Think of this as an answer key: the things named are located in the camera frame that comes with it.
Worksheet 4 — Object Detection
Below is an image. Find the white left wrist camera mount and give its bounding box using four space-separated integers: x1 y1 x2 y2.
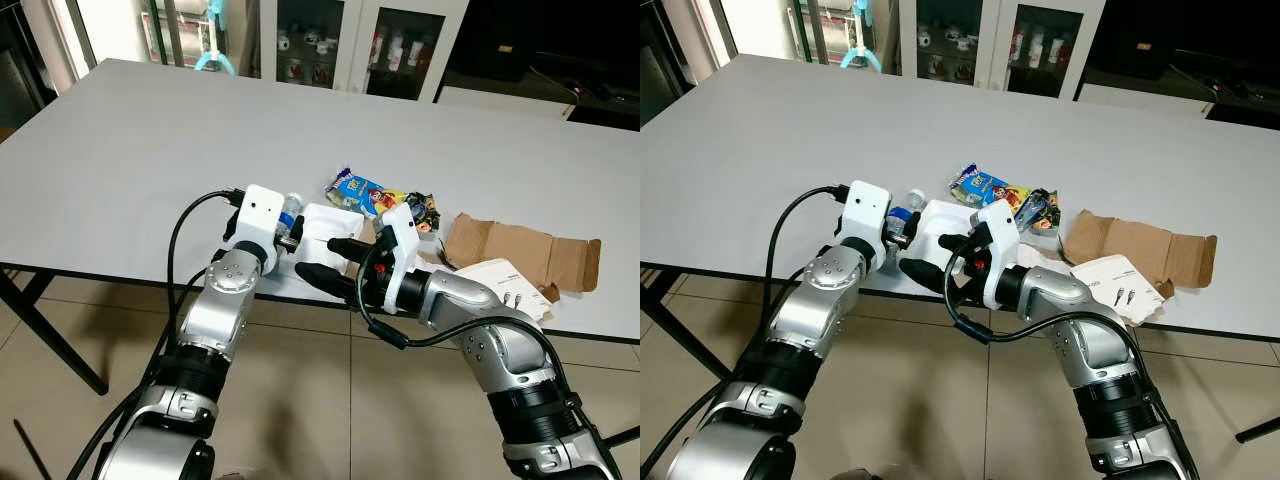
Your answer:
842 181 894 269
236 184 287 271

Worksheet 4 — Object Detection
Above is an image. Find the brown flattened cardboard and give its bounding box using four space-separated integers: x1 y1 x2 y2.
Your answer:
1059 207 1219 292
442 212 602 294

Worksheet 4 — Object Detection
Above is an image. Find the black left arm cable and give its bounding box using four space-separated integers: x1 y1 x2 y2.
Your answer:
65 188 246 480
640 185 851 479

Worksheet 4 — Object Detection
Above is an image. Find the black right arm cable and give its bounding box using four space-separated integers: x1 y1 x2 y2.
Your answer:
356 240 621 480
948 245 1199 480

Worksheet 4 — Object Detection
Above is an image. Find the thin black rod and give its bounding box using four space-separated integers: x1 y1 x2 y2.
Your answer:
12 419 52 480

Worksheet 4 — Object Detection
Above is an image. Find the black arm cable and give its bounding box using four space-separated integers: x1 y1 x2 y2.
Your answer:
640 185 851 479
65 188 246 480
356 240 621 480
948 245 1199 480

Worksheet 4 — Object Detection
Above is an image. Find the blue snack bag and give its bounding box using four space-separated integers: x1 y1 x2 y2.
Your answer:
324 167 408 218
949 163 1032 214

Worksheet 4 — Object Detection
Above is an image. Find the black desk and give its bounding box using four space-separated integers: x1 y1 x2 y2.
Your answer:
1074 0 1280 128
438 0 641 132

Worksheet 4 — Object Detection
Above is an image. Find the white glass door cabinet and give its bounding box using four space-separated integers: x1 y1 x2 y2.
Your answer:
897 0 1107 102
259 0 471 104

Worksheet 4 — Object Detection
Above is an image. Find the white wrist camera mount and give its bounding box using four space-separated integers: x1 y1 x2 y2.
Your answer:
977 199 1022 311
236 184 287 271
377 202 422 312
842 181 894 269

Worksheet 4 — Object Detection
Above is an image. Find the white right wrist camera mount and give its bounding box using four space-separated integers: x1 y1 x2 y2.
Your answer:
977 199 1022 311
377 202 422 312

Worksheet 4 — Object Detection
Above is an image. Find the dark crumpled snack wrapper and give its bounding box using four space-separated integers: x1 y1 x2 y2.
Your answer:
404 191 442 237
1019 187 1062 237

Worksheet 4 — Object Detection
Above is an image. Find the white box with cable print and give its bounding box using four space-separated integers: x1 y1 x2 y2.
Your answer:
453 257 562 323
1068 254 1177 324

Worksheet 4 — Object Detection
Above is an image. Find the white paper box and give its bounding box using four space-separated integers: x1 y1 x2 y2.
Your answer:
297 204 367 273
903 198 978 267

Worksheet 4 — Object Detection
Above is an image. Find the black table leg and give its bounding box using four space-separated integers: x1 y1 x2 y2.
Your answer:
640 262 747 382
0 262 110 397

